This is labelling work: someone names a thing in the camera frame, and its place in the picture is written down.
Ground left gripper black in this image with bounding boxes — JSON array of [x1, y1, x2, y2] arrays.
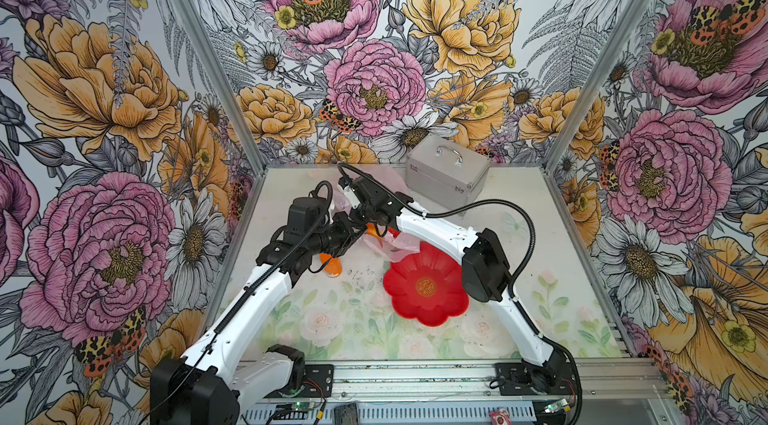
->
[[309, 211, 368, 258]]

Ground red yellow mango toy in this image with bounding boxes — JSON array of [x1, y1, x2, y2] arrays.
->
[[366, 224, 387, 239]]

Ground pink plastic bag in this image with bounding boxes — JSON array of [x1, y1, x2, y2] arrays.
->
[[357, 165, 420, 262]]

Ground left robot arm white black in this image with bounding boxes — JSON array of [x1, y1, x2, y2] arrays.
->
[[143, 196, 367, 424]]

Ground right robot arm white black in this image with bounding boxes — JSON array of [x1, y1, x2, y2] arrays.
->
[[338, 165, 574, 394]]

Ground orange plastic bottle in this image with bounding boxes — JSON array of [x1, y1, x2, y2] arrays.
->
[[320, 254, 343, 278]]

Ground silver metal case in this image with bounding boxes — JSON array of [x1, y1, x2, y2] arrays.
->
[[405, 135, 491, 209]]

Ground red flower-shaped plate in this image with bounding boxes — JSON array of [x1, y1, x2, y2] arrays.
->
[[383, 242, 470, 327]]

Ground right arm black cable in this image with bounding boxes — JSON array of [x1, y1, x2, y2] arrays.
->
[[337, 162, 584, 425]]

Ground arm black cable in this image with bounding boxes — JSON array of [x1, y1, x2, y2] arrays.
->
[[137, 180, 335, 425], [337, 162, 584, 425]]

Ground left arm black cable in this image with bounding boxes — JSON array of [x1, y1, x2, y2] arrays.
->
[[137, 180, 335, 425]]

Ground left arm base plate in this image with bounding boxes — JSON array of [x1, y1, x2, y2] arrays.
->
[[267, 364, 335, 399]]

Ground aluminium rail frame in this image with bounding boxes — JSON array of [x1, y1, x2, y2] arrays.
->
[[235, 359, 683, 424]]

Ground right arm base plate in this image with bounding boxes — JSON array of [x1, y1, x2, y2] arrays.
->
[[489, 362, 580, 396]]

